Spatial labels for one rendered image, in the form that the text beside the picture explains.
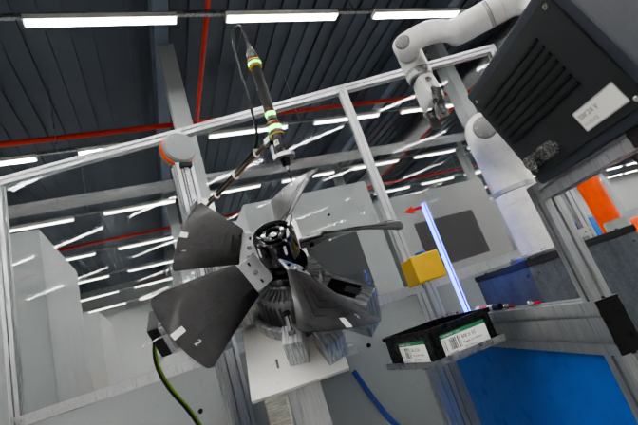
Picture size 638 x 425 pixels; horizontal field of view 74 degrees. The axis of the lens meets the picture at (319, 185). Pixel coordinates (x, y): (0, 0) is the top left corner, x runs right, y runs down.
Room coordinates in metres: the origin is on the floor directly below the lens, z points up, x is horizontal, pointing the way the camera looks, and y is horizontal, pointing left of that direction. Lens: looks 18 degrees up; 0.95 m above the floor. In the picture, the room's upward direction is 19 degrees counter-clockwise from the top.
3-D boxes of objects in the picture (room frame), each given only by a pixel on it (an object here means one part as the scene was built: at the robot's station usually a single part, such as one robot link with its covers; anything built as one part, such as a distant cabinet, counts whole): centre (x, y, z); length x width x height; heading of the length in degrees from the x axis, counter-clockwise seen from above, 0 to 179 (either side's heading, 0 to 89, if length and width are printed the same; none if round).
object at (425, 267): (1.53, -0.25, 1.02); 0.16 x 0.10 x 0.11; 7
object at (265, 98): (1.20, 0.07, 1.68); 0.03 x 0.03 x 0.21
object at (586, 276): (0.71, -0.35, 0.96); 0.03 x 0.03 x 0.20; 7
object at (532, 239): (1.22, -0.53, 1.04); 0.19 x 0.19 x 0.18
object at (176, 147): (1.73, 0.55, 1.88); 0.17 x 0.15 x 0.16; 97
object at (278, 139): (1.20, 0.07, 1.65); 0.04 x 0.04 x 0.46
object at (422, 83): (1.26, -0.43, 1.54); 0.10 x 0.07 x 0.11; 7
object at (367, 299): (1.23, 0.03, 0.98); 0.20 x 0.16 x 0.20; 7
